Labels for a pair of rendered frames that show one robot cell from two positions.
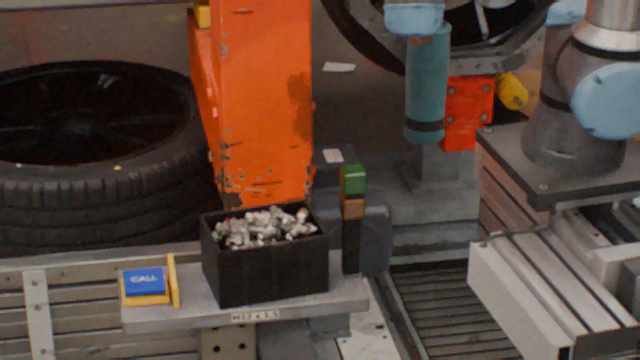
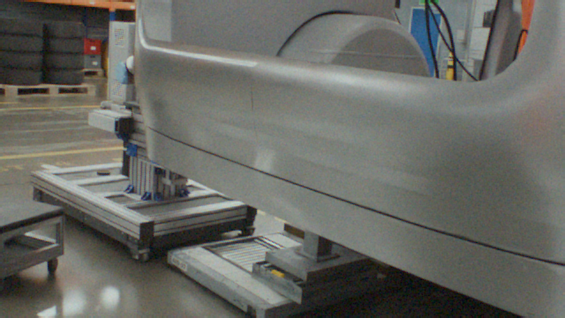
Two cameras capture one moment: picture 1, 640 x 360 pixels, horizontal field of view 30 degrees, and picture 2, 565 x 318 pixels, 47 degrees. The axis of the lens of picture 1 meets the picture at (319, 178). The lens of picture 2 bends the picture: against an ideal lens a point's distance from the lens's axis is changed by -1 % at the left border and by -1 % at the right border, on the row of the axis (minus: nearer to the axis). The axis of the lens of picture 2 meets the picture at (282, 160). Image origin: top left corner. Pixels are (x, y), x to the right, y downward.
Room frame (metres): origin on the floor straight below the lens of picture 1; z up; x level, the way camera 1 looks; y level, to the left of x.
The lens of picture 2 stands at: (5.14, -1.93, 1.28)
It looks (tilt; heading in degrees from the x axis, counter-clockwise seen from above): 12 degrees down; 150
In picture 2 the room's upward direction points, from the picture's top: 5 degrees clockwise
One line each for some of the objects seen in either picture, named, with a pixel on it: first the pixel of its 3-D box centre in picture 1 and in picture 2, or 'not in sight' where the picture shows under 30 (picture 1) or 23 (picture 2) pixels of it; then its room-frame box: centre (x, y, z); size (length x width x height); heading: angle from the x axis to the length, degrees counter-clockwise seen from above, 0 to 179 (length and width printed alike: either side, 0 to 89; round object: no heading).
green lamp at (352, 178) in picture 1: (352, 179); not in sight; (1.84, -0.06, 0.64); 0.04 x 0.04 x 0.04; 11
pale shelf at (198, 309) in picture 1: (241, 290); not in sight; (1.80, 0.14, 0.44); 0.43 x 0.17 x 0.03; 101
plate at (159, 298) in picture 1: (144, 290); not in sight; (1.77, 0.30, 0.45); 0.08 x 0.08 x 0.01; 11
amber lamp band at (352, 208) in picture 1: (352, 205); not in sight; (1.84, -0.06, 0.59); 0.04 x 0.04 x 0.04; 11
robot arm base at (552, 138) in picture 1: (576, 119); not in sight; (1.61, -0.38, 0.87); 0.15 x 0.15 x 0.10
